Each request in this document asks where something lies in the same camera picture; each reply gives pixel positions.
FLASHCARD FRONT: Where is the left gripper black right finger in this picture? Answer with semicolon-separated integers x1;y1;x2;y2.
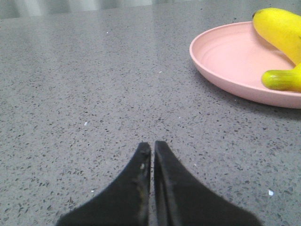
154;141;261;226

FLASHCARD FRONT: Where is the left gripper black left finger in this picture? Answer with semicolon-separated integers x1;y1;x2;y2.
57;142;151;226

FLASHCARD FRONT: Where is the yellow banana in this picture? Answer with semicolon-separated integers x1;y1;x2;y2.
253;8;301;92

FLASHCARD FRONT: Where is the pink plate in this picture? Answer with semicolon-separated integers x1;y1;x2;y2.
190;22;301;109

